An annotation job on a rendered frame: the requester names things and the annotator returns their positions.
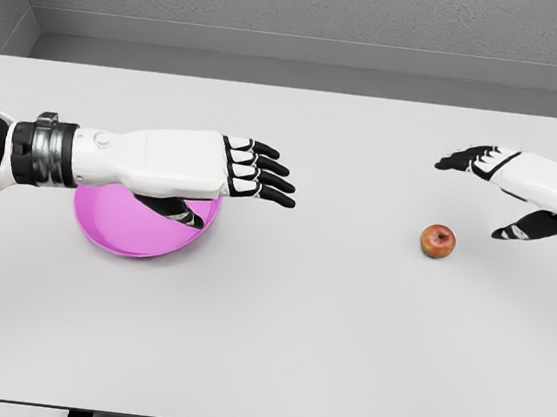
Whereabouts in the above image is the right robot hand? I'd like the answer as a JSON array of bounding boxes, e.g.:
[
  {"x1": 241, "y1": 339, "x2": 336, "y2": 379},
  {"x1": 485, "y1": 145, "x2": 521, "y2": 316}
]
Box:
[{"x1": 426, "y1": 139, "x2": 557, "y2": 247}]

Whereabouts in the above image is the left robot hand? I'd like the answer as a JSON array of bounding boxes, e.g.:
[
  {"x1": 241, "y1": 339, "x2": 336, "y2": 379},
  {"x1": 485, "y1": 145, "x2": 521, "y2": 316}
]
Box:
[{"x1": 116, "y1": 121, "x2": 304, "y2": 241}]

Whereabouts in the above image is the pink round plate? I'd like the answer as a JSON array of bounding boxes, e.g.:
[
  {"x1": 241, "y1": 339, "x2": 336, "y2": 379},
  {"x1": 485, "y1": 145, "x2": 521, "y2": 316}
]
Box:
[{"x1": 67, "y1": 178, "x2": 224, "y2": 268}]

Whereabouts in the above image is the red apple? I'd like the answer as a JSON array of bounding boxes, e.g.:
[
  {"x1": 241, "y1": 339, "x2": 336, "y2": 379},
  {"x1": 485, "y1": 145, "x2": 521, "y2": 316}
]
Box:
[{"x1": 418, "y1": 222, "x2": 460, "y2": 262}]

